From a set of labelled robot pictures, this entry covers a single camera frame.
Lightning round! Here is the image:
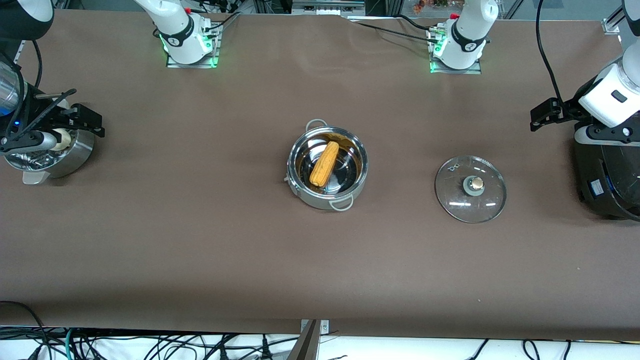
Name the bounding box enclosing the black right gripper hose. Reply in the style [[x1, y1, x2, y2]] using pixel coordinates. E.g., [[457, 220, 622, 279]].
[[0, 88, 79, 147]]

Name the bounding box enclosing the pale steamed bun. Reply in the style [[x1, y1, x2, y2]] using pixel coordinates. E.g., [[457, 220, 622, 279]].
[[50, 128, 71, 152]]

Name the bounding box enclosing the yellow corn cob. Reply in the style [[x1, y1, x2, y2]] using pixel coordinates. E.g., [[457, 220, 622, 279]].
[[309, 141, 340, 189]]

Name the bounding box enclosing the grey metal box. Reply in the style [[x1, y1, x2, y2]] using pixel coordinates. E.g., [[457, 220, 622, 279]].
[[291, 0, 366, 16]]

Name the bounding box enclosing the steel steamer pot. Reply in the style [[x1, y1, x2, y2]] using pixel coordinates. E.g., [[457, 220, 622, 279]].
[[2, 127, 95, 186]]

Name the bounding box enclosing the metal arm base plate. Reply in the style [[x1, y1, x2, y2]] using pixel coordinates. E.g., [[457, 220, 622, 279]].
[[430, 59, 482, 75], [166, 49, 220, 69]]

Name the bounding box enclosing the black rice cooker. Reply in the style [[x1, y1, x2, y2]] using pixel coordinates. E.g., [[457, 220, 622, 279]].
[[572, 112, 640, 222]]

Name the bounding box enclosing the short black curved cable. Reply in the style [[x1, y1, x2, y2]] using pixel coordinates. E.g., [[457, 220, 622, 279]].
[[394, 14, 435, 33]]

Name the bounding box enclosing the black looped floor cable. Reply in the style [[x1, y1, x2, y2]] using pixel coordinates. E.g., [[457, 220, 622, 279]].
[[0, 300, 54, 360]]

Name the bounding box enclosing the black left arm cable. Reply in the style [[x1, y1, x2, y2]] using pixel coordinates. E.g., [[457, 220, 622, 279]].
[[535, 0, 567, 101]]

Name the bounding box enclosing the black arm base cable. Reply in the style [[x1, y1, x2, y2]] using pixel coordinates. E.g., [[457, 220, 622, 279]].
[[206, 12, 244, 33]]

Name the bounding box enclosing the metal table edge bracket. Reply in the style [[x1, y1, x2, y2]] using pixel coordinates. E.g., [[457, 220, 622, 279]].
[[300, 319, 330, 335]]

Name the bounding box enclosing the glass lid with round knob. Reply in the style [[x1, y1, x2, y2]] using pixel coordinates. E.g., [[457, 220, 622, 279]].
[[434, 155, 508, 224]]

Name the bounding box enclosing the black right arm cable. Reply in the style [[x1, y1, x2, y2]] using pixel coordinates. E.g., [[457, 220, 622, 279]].
[[31, 39, 44, 92]]

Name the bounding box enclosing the brown table cover sheet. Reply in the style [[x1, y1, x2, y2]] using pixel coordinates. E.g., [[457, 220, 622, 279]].
[[0, 9, 640, 342]]

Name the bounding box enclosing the teal floor cable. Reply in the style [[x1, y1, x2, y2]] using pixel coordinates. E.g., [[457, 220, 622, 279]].
[[63, 327, 77, 360]]

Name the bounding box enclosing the steel pot with pale handles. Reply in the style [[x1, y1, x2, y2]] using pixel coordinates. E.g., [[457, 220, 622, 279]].
[[286, 118, 369, 212]]

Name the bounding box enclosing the dark angled support beam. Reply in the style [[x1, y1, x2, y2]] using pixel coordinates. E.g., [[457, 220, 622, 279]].
[[286, 320, 321, 360]]

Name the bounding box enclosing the long black table cable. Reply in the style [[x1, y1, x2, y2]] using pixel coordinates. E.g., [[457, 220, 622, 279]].
[[350, 21, 442, 46]]

